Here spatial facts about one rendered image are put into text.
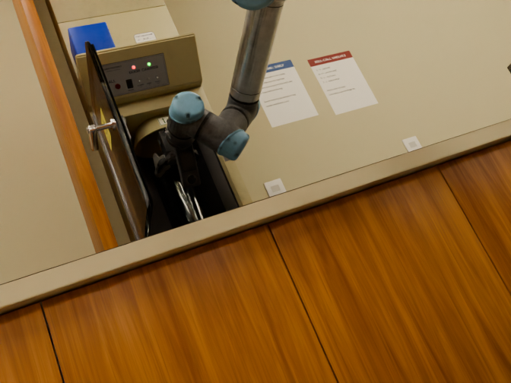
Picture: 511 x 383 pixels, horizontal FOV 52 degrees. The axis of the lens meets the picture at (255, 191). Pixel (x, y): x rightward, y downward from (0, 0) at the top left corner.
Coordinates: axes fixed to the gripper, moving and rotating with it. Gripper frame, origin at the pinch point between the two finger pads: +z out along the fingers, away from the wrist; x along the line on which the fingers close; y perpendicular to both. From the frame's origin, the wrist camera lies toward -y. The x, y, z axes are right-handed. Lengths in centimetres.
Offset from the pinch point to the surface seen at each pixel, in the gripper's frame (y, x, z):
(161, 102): 17.2, -1.1, -9.7
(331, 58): 42, -88, 34
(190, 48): 26.6, -12.0, -18.4
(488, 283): -59, -46, -40
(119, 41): 39.8, 3.6, -8.7
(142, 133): 11.6, 6.0, -5.6
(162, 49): 27.4, -4.2, -19.1
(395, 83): 24, -111, 34
